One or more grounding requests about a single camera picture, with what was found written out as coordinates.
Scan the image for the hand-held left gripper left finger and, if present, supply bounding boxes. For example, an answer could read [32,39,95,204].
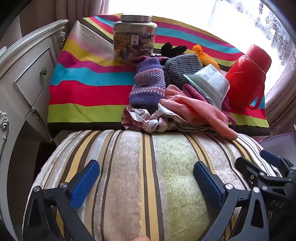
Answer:
[23,159,100,241]

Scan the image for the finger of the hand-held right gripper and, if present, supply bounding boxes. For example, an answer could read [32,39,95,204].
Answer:
[259,149,292,172]
[235,157,266,186]

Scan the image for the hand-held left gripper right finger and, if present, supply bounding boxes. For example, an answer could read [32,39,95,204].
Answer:
[193,161,270,241]

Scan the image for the clear jar with metal lid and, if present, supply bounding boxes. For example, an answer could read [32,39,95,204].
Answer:
[113,14,158,63]

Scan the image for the purple box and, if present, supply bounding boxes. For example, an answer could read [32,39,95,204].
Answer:
[260,133,296,163]

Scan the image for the mauve patterned curtain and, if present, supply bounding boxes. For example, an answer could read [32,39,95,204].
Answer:
[264,53,296,137]

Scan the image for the beige striped velvet cushion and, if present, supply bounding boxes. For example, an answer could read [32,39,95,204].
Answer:
[23,130,285,241]

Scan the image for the pink fleece cloth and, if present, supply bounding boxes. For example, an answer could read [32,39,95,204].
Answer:
[159,85,238,141]

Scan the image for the red thermos jug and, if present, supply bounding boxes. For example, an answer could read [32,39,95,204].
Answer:
[225,44,272,110]

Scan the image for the floral patterned cloth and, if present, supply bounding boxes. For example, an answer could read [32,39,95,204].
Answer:
[121,104,188,133]

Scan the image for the white printed packet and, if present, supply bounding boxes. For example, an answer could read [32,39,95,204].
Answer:
[183,64,230,109]

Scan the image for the colourful striped blanket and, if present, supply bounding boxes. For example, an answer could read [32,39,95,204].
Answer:
[47,13,271,136]

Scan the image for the orange mesh bag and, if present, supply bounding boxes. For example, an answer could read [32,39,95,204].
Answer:
[192,44,221,72]

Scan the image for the houndstooth cloth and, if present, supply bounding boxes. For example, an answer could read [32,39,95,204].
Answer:
[164,54,204,90]

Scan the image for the purple knit sock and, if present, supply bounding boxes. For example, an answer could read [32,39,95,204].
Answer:
[128,57,167,108]

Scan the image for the white carved nightstand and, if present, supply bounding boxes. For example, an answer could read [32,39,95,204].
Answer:
[0,19,69,144]

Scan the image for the black gloves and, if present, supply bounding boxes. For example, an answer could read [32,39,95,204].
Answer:
[161,43,188,57]

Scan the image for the beige curtain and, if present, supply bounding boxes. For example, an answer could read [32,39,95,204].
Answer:
[5,0,121,37]

